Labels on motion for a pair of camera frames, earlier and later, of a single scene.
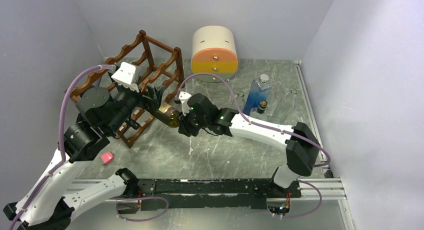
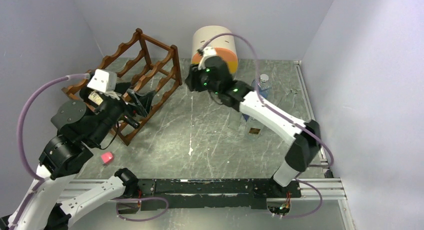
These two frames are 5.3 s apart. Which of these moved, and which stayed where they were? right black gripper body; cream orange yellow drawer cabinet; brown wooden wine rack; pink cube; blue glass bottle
Moved: right black gripper body
Stayed: blue glass bottle; pink cube; brown wooden wine rack; cream orange yellow drawer cabinet
